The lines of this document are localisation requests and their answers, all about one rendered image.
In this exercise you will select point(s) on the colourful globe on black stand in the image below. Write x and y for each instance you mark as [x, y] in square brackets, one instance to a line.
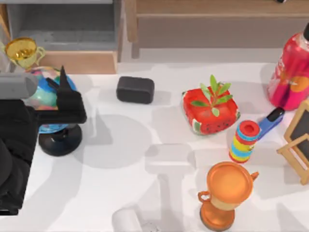
[44, 95]

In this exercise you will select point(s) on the pale wooden drawer front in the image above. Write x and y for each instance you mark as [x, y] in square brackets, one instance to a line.
[79, 62]

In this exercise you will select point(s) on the pale grey rounded box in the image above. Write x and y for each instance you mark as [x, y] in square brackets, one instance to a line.
[17, 85]

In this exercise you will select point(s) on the gold trophy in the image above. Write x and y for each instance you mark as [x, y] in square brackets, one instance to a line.
[21, 52]

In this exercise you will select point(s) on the grey pierced drawer inside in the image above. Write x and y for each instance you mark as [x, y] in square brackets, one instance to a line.
[65, 26]

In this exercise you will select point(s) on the black rounded box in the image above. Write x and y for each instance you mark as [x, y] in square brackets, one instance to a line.
[135, 90]

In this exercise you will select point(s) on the wooden cupboard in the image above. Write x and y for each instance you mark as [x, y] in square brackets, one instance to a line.
[4, 21]

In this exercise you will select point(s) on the white cup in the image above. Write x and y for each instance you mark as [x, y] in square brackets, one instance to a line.
[126, 220]

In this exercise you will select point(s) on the red watermelon plant pot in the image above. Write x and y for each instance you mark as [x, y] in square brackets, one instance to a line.
[208, 116]

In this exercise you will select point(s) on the wooden open shelf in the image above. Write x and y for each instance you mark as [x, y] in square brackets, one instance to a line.
[217, 24]

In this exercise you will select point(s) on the orange trophy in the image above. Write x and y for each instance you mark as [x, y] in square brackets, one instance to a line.
[227, 186]

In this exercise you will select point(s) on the stack of coloured rings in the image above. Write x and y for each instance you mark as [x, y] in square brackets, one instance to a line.
[243, 142]

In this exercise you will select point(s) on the blue stapler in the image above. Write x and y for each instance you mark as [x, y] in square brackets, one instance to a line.
[270, 120]

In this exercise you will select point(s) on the red and pink bottle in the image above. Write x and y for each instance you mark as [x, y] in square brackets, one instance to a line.
[287, 79]

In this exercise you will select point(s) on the wooden framed blackboard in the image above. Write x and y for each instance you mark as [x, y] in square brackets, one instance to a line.
[298, 135]

